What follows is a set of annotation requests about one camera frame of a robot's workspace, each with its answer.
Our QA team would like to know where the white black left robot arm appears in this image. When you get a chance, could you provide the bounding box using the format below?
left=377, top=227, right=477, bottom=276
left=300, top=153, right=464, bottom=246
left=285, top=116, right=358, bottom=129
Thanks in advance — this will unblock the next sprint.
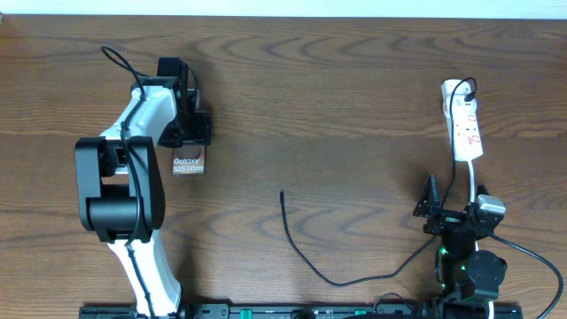
left=74, top=74, right=211, bottom=318

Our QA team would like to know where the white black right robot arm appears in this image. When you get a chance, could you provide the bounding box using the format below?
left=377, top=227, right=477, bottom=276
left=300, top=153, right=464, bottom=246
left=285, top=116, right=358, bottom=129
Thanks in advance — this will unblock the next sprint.
left=413, top=175, right=507, bottom=318

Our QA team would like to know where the white USB charger plug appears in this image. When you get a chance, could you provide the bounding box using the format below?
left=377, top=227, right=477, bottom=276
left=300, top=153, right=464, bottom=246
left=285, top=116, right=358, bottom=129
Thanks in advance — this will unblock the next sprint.
left=441, top=79, right=478, bottom=117

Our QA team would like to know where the white power strip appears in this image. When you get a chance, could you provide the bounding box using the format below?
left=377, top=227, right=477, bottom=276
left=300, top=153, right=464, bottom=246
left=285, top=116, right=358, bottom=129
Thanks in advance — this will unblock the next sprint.
left=444, top=90, right=483, bottom=162

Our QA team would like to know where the white power strip cord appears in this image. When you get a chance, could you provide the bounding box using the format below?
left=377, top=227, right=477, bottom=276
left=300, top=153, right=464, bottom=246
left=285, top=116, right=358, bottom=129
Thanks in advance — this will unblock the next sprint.
left=467, top=159, right=495, bottom=319

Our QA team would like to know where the black USB charging cable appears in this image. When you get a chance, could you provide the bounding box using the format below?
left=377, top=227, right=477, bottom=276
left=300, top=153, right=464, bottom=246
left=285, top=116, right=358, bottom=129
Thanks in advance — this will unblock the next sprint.
left=279, top=77, right=478, bottom=288

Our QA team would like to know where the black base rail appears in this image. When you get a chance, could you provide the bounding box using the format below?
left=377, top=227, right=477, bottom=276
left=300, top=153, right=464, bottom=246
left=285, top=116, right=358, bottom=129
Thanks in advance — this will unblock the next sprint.
left=78, top=302, right=524, bottom=319

